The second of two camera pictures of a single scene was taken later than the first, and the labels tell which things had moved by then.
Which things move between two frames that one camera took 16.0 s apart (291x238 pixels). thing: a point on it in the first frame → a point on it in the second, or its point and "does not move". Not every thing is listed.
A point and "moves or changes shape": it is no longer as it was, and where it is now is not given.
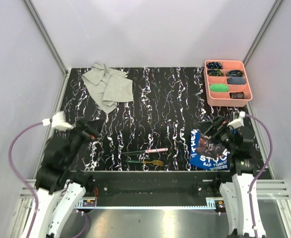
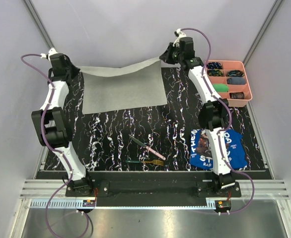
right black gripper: [220, 124] → [165, 56]
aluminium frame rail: [46, 36] does not move
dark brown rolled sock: [240, 95] does not move
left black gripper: [90, 129] → [75, 70]
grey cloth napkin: [108, 87] moves or changes shape
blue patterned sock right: [236, 73] does not move
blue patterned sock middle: [215, 72] does not move
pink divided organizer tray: [226, 83] does not move
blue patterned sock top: [214, 65] does not move
